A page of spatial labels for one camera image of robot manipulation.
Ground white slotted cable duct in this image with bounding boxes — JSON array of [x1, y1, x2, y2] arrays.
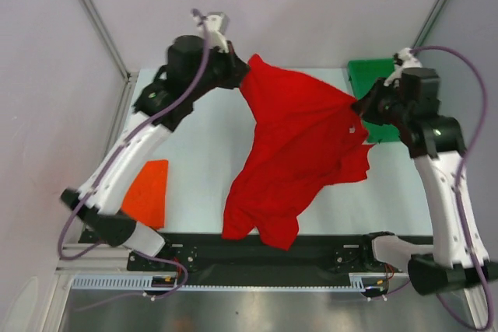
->
[[72, 274, 177, 291]]

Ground red t-shirt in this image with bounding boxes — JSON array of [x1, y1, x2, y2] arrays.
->
[[222, 54, 371, 250]]

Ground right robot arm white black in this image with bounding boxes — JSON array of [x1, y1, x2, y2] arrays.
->
[[352, 67, 497, 295]]

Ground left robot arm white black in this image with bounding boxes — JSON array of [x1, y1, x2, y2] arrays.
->
[[60, 35, 250, 270]]

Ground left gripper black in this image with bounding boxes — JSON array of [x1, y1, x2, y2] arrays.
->
[[189, 40, 251, 101]]

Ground orange folded t-shirt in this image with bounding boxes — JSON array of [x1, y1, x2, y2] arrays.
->
[[121, 159, 169, 229]]

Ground aluminium frame rail left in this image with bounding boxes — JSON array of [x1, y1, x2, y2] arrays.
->
[[78, 0, 136, 159]]

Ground aluminium frame post right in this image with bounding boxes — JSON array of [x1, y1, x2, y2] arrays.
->
[[411, 0, 474, 49]]

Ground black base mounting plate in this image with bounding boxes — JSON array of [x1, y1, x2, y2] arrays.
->
[[79, 229, 435, 287]]

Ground aluminium front rail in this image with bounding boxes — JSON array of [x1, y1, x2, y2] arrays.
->
[[55, 245, 129, 274]]

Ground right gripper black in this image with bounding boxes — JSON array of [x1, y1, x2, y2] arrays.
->
[[352, 75, 411, 128]]

